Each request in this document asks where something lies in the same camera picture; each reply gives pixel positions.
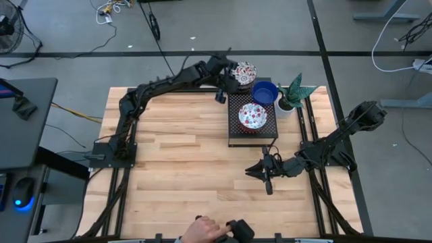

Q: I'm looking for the blue mini bowl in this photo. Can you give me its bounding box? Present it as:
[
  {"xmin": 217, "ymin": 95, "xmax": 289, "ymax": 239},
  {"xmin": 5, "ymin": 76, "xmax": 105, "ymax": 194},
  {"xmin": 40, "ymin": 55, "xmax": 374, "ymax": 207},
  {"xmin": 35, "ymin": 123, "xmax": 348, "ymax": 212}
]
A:
[{"xmin": 251, "ymin": 80, "xmax": 279, "ymax": 107}]

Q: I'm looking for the green snake plant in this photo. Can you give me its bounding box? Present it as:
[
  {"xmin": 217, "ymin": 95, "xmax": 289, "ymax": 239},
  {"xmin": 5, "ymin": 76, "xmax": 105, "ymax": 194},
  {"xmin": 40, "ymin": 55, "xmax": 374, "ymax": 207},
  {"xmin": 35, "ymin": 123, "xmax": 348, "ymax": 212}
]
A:
[{"xmin": 277, "ymin": 72, "xmax": 319, "ymax": 109}]

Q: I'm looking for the small black device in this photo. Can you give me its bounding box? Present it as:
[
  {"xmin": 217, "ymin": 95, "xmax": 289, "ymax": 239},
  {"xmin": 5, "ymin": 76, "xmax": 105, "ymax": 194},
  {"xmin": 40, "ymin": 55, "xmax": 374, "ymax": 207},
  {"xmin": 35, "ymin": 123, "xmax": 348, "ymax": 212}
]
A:
[{"xmin": 12, "ymin": 95, "xmax": 38, "ymax": 122}]

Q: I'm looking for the dark grey side desk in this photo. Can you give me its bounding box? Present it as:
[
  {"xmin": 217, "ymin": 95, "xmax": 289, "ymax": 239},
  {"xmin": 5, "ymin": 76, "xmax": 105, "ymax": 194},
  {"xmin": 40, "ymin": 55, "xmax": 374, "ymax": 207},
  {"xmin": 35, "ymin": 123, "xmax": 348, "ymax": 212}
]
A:
[{"xmin": 0, "ymin": 164, "xmax": 47, "ymax": 243}]

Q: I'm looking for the black curved floor cable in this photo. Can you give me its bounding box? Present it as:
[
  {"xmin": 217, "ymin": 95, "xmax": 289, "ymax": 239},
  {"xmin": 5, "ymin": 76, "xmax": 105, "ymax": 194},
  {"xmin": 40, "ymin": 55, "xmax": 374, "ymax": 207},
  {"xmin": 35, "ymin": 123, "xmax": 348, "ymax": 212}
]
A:
[{"xmin": 55, "ymin": 22, "xmax": 118, "ymax": 61}]

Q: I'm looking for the long black floor cable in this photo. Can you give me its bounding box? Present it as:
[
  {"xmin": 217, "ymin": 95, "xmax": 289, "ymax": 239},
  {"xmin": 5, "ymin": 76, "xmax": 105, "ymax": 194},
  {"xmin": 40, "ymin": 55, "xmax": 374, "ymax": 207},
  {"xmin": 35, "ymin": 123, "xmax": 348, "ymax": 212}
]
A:
[{"xmin": 137, "ymin": 0, "xmax": 182, "ymax": 88}]

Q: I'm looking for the black computer mouse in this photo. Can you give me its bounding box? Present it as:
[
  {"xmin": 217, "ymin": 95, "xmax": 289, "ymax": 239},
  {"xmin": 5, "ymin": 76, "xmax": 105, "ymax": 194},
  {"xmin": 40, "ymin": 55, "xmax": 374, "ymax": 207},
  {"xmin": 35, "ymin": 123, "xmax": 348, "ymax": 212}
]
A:
[{"xmin": 12, "ymin": 176, "xmax": 36, "ymax": 212}]

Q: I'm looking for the black floor fan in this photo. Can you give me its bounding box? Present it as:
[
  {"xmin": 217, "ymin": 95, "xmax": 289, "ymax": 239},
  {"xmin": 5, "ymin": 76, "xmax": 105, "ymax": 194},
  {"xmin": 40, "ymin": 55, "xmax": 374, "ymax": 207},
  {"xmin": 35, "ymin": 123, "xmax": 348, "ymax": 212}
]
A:
[{"xmin": 0, "ymin": 0, "xmax": 44, "ymax": 69}]

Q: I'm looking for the black desk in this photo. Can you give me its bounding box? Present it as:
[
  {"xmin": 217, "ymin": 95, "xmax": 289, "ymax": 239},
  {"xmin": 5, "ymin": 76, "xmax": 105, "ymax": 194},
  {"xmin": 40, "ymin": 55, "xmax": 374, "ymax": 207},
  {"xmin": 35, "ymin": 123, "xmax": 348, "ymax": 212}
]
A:
[{"xmin": 0, "ymin": 77, "xmax": 59, "ymax": 170}]

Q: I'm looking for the black cable bundle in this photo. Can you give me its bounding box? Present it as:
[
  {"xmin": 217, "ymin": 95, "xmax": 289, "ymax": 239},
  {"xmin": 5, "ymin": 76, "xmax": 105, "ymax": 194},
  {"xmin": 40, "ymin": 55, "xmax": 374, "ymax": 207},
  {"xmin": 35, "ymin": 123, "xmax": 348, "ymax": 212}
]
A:
[{"xmin": 397, "ymin": 12, "xmax": 432, "ymax": 53}]

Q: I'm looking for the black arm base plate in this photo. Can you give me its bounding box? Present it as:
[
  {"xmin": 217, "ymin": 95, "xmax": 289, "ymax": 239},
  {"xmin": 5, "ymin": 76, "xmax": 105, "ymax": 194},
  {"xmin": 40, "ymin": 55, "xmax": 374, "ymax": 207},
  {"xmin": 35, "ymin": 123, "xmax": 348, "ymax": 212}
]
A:
[
  {"xmin": 300, "ymin": 140, "xmax": 354, "ymax": 167},
  {"xmin": 88, "ymin": 141, "xmax": 138, "ymax": 169}
]

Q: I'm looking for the black handheld controller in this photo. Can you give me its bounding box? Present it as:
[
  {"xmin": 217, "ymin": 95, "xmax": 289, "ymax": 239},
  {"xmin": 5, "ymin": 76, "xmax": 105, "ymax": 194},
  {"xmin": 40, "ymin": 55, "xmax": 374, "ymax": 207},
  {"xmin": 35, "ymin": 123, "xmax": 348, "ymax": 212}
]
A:
[{"xmin": 215, "ymin": 219, "xmax": 256, "ymax": 243}]

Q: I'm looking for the thin black cable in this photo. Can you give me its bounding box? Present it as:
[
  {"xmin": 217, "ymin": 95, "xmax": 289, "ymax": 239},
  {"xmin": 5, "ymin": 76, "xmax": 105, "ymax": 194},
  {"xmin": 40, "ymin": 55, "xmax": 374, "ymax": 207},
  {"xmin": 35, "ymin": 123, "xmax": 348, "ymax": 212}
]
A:
[{"xmin": 400, "ymin": 72, "xmax": 432, "ymax": 158}]

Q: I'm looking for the black monitor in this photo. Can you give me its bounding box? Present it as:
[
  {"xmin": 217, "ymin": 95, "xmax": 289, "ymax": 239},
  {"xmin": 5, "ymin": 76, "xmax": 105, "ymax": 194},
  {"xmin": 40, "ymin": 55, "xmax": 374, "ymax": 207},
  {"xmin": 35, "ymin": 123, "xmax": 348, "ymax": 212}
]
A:
[{"xmin": 0, "ymin": 78, "xmax": 24, "ymax": 99}]

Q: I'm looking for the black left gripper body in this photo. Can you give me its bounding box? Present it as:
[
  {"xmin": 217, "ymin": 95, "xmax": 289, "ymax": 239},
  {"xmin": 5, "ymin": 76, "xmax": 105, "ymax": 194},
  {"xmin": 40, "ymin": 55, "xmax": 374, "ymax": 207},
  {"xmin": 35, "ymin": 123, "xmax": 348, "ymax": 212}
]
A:
[{"xmin": 205, "ymin": 53, "xmax": 234, "ymax": 104}]

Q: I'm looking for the white cable bundle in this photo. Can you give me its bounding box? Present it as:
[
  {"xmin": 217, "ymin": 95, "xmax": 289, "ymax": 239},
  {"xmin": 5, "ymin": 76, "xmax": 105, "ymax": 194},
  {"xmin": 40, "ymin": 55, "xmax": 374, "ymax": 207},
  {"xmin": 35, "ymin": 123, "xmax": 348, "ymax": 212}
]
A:
[{"xmin": 95, "ymin": 0, "xmax": 133, "ymax": 26}]

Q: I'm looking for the grey desk foot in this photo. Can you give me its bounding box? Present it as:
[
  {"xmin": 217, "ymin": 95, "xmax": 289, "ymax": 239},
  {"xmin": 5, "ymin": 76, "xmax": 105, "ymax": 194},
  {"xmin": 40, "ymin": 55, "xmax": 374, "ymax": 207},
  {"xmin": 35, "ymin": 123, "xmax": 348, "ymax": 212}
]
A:
[
  {"xmin": 379, "ymin": 91, "xmax": 432, "ymax": 110},
  {"xmin": 352, "ymin": 0, "xmax": 427, "ymax": 24}
]

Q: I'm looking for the white power adapter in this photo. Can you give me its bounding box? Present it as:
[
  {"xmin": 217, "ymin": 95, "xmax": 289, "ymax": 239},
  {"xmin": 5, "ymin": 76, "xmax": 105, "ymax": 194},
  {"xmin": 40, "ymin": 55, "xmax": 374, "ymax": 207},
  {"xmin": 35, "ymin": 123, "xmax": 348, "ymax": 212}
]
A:
[{"xmin": 412, "ymin": 58, "xmax": 432, "ymax": 74}]

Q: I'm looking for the white plant pot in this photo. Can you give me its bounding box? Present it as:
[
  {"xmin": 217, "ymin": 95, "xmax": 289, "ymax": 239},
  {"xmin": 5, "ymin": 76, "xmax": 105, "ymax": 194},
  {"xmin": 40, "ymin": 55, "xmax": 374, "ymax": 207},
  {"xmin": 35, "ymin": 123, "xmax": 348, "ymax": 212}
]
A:
[{"xmin": 275, "ymin": 96, "xmax": 297, "ymax": 119}]

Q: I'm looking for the long white cable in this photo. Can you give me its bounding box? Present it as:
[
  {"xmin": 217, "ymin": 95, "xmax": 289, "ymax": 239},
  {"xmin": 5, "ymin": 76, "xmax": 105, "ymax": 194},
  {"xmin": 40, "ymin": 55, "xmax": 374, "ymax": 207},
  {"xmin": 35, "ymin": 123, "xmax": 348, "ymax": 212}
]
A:
[{"xmin": 371, "ymin": 0, "xmax": 432, "ymax": 74}]

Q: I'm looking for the black aluminium table frame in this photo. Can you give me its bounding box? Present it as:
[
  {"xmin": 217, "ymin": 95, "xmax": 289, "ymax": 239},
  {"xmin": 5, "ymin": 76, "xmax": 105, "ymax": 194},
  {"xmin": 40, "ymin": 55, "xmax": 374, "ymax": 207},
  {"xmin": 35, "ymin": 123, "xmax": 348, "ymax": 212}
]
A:
[{"xmin": 76, "ymin": 86, "xmax": 364, "ymax": 243}]

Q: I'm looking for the person's hand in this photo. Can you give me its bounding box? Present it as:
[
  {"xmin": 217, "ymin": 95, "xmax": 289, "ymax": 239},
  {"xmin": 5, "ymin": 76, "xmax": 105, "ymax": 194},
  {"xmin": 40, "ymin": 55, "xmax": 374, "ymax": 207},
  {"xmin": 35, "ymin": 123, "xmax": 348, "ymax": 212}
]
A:
[{"xmin": 181, "ymin": 215, "xmax": 234, "ymax": 243}]

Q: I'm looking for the yellow cable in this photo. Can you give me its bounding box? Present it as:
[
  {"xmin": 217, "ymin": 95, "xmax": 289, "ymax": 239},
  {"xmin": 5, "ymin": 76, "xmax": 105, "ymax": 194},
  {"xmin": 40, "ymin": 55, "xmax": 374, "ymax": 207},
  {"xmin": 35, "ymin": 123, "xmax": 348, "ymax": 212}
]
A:
[{"xmin": 50, "ymin": 102, "xmax": 103, "ymax": 125}]

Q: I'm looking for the black perforated metal shelf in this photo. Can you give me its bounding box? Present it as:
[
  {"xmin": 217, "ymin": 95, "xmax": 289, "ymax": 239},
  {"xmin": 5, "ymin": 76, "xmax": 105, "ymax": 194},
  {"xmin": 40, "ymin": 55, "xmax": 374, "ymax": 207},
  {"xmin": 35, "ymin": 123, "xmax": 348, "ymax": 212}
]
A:
[{"xmin": 226, "ymin": 76, "xmax": 279, "ymax": 149}]

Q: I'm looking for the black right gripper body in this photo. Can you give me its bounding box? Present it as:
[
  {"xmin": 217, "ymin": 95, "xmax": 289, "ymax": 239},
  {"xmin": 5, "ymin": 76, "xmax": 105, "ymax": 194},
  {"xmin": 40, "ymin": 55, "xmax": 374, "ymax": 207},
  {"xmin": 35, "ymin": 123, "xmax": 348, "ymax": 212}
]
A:
[{"xmin": 262, "ymin": 145, "xmax": 288, "ymax": 196}]

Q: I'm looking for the black desk cable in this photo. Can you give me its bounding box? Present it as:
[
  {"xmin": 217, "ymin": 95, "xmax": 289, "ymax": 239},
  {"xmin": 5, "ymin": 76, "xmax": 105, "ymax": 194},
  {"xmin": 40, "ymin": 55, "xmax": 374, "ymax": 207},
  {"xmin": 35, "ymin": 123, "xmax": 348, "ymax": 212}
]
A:
[{"xmin": 45, "ymin": 124, "xmax": 87, "ymax": 150}]

